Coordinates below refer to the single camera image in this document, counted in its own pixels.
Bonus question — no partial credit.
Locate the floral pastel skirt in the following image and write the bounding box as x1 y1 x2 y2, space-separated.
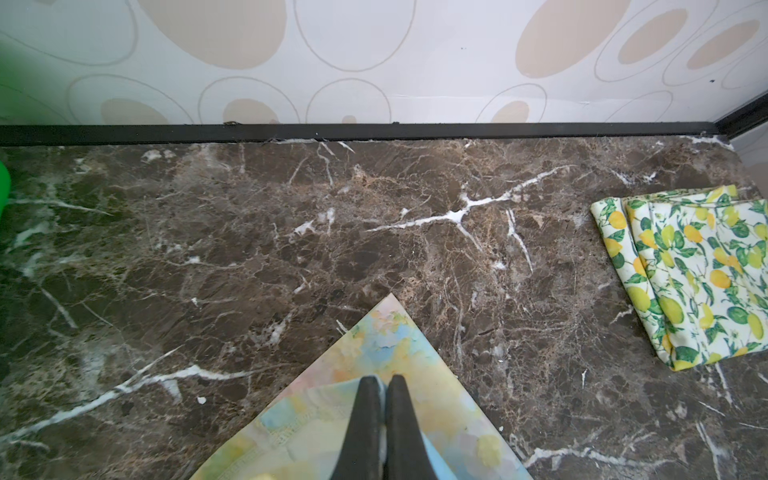
196 296 528 479

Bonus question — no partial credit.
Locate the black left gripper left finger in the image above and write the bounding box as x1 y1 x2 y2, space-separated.
331 376 383 480

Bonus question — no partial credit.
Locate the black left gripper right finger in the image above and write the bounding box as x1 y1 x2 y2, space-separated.
384 375 438 480

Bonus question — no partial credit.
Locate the lemon print green skirt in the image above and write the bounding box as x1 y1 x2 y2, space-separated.
590 185 767 371

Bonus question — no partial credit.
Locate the green plastic basket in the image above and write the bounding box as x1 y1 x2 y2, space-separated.
0 162 12 215

